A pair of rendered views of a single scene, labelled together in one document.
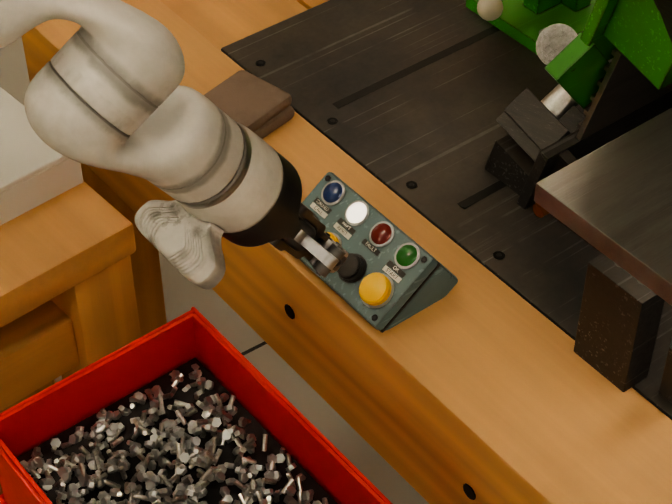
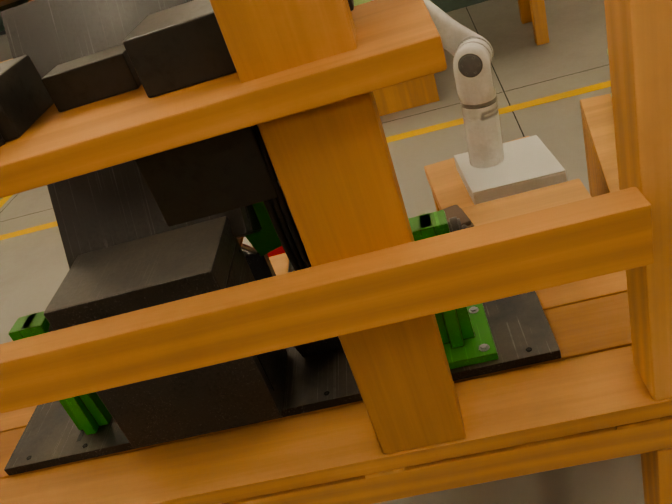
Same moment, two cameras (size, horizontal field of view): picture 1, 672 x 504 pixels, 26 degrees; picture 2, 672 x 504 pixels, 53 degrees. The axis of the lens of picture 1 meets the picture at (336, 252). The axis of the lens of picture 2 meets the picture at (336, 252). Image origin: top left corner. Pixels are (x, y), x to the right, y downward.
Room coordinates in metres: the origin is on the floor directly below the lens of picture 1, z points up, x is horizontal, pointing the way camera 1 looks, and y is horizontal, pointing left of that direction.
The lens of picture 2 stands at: (1.98, -1.00, 1.75)
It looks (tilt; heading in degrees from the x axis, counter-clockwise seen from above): 31 degrees down; 138
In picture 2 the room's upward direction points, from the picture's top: 20 degrees counter-clockwise
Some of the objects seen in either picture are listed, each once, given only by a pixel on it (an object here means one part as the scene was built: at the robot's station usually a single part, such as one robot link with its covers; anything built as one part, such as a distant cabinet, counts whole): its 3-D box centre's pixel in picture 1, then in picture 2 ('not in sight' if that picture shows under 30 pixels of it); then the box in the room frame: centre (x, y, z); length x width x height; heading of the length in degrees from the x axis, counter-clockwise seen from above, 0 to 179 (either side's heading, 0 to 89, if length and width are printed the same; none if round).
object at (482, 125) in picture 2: not in sight; (483, 131); (1.08, 0.43, 0.98); 0.09 x 0.09 x 0.17; 36
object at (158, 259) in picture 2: not in sight; (179, 334); (0.98, -0.55, 1.07); 0.30 x 0.18 x 0.34; 38
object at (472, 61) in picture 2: not in sight; (475, 74); (1.09, 0.43, 1.14); 0.09 x 0.09 x 0.17; 20
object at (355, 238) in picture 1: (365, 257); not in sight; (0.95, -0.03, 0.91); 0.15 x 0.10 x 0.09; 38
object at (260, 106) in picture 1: (234, 113); (451, 220); (1.16, 0.10, 0.91); 0.10 x 0.08 x 0.03; 138
